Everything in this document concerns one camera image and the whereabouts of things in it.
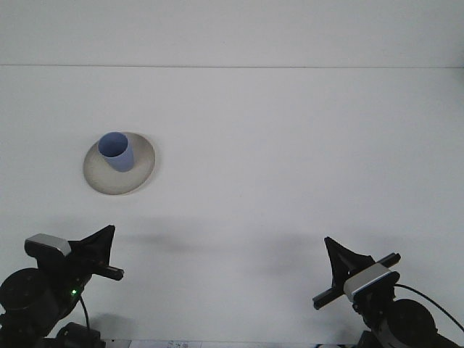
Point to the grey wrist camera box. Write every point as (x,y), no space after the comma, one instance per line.
(368,281)
(49,244)

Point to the pale round plate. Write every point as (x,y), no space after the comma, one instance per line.
(119,181)

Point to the pale blue cup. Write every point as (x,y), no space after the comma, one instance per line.
(117,156)

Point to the white printed paper sheet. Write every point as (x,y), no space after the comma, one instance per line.
(174,344)

